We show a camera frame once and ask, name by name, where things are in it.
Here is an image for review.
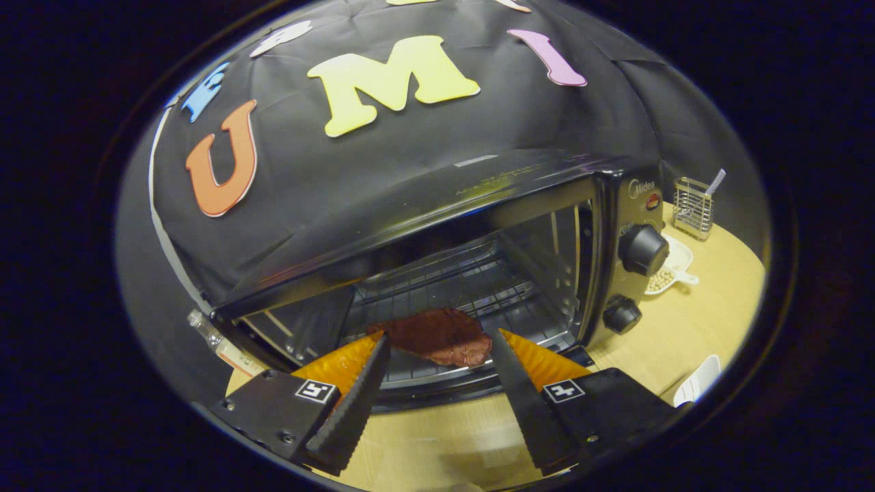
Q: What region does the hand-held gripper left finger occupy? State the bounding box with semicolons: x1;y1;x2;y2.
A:
208;331;392;477

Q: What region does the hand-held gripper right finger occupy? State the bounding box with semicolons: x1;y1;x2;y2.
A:
489;328;684;477

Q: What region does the red meat slice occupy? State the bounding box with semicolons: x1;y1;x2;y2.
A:
367;307;493;368

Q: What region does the black toaster oven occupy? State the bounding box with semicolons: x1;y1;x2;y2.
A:
212;149;671;414

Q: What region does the clear plastic bottle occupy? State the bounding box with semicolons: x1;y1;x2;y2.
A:
188;309;267;378

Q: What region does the white plastic tray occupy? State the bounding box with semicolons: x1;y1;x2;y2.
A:
673;354;722;409

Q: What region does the white divided dish with beans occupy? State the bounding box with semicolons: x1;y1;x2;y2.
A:
644;232;700;296

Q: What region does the metal wire utensil holder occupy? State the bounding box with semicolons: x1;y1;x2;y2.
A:
672;176;715;241

